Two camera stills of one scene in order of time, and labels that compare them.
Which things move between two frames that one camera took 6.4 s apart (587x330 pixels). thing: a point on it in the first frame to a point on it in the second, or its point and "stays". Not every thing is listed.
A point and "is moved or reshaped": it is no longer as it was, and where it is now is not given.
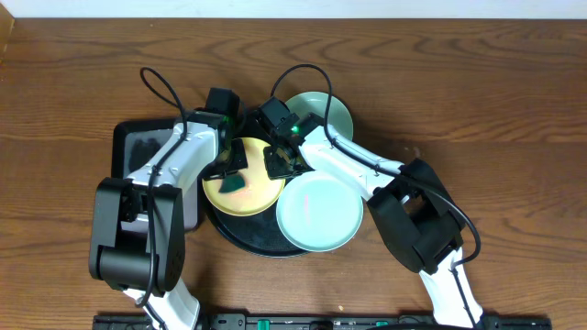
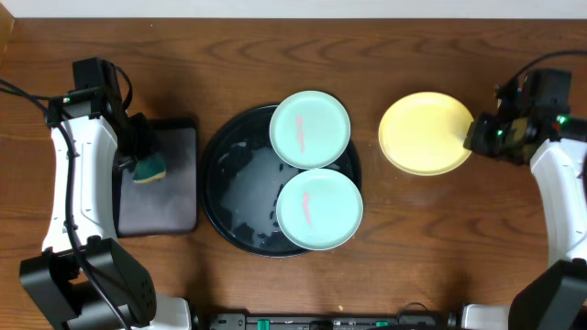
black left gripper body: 238,160 to 138,142
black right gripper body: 278,168 to 492,136
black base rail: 321,322 stays
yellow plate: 259,192 to 425,133
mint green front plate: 319,212 stays
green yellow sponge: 231,183 is moved or reshaped
